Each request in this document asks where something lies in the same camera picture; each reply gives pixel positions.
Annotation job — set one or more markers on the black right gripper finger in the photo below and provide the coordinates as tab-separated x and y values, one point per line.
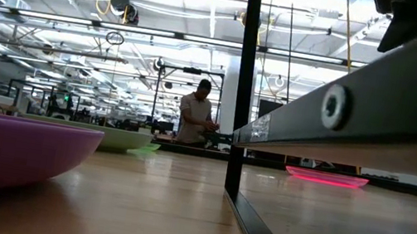
404	32

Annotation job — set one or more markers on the translucent red plate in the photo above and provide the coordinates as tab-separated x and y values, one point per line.
327	178

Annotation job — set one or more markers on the black metal table frame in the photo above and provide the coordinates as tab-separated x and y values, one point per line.
411	189

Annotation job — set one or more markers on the teal plate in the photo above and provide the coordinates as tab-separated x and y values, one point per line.
121	140

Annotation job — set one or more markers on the white shelf label sticker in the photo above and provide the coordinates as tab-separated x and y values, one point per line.
260	128

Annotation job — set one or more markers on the person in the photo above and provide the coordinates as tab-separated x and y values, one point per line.
193	119

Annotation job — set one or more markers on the black rack frame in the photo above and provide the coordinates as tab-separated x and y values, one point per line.
407	81

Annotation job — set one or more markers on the translucent green plate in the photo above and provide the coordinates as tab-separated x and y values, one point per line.
149	149

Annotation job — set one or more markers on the black background monitor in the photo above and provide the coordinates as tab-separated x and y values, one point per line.
268	107

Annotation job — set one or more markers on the silver shelf bolt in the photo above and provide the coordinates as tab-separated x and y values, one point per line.
327	106

